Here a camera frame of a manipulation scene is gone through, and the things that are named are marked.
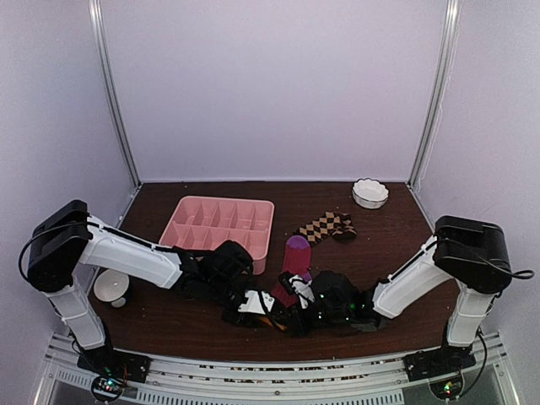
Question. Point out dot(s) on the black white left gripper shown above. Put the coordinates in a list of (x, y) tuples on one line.
[(245, 320)]

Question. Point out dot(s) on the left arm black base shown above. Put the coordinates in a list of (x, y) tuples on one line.
[(123, 366)]

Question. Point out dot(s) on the aluminium right corner post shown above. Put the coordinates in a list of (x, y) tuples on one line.
[(442, 76)]

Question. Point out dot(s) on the aluminium front frame rail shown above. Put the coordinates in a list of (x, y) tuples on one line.
[(380, 379)]

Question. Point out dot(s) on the pink divided plastic tray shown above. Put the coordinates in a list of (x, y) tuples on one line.
[(204, 223)]

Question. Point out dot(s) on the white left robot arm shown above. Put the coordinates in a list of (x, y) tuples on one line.
[(72, 236)]

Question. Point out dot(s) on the white scalloped bowl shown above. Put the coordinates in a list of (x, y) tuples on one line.
[(369, 194)]

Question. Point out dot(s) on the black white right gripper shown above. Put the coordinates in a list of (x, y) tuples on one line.
[(296, 313)]

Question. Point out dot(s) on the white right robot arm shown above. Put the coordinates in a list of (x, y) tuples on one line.
[(471, 252)]

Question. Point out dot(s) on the magenta purple sock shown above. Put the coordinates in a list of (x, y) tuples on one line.
[(297, 261)]

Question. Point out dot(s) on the brown checkered sock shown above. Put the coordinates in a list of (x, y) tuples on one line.
[(331, 225)]

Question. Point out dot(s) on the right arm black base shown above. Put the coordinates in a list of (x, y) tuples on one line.
[(440, 361)]

